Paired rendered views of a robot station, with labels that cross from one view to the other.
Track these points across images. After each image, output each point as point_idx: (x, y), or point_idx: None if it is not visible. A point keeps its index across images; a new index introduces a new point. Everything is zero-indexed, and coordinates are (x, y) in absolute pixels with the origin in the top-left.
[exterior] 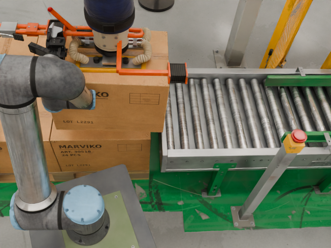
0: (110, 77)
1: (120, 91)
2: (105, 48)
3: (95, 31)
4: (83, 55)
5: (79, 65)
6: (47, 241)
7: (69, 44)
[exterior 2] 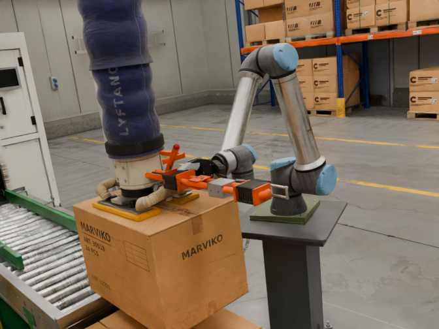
0: None
1: None
2: None
3: (159, 158)
4: None
5: (190, 194)
6: (324, 217)
7: (168, 215)
